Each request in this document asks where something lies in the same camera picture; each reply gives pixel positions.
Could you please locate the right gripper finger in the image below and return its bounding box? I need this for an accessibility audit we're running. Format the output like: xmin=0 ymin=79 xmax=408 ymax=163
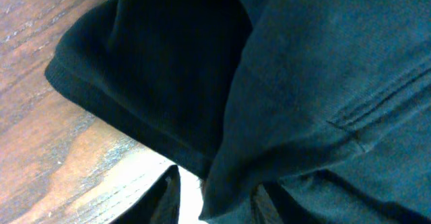
xmin=111 ymin=165 xmax=180 ymax=224

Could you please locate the dark teal t-shirt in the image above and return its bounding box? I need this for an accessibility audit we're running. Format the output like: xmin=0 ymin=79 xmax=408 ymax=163
xmin=44 ymin=0 xmax=430 ymax=223

